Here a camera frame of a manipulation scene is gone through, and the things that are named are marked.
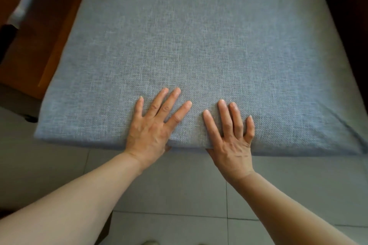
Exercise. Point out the person's left hand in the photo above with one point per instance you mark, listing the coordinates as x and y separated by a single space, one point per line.
146 141

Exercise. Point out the person's right hand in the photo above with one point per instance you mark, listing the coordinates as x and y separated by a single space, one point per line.
233 155

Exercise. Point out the grey seat cushion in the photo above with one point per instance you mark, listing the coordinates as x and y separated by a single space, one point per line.
201 38

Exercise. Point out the dark wooden sofa with console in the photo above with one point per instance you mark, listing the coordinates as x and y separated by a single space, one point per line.
43 38

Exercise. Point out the person's left forearm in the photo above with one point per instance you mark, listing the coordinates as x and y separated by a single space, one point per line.
72 201

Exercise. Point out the person's right forearm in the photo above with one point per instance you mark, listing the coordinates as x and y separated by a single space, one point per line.
287 213

